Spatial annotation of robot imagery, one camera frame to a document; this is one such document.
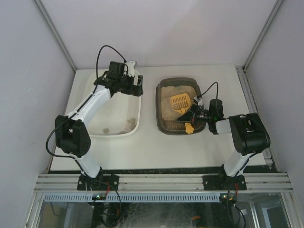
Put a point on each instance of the dark grey litter box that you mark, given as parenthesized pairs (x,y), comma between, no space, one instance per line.
(166,117)

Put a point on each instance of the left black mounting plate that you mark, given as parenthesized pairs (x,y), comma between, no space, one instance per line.
(101,182)

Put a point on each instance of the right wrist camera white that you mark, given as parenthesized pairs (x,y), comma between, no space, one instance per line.
(198,100)

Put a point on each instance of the grey slotted cable duct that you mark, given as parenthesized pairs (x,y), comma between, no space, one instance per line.
(134,197)

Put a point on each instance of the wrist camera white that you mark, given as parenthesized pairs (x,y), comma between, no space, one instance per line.
(130,68)
(198,100)

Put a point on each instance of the yellow litter scoop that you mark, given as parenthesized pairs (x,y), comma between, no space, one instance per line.
(180,103)

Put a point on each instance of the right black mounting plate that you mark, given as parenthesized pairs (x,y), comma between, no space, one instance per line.
(221,181)

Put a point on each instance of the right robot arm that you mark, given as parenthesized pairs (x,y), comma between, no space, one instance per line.
(249,135)

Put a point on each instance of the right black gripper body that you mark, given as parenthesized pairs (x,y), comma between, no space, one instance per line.
(194,114)

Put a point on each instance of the white plastic tray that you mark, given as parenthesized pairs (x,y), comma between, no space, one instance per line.
(112,114)

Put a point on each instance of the aluminium frame rail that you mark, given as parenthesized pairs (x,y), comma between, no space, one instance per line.
(255,182)

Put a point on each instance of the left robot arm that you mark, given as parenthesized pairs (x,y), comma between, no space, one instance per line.
(71,134)

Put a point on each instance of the black mounting plate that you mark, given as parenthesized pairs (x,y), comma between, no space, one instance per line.
(221,181)
(101,182)

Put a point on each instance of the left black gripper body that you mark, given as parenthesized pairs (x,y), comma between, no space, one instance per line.
(132,86)

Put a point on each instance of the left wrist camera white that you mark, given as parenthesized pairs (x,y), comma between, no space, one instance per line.
(130,68)

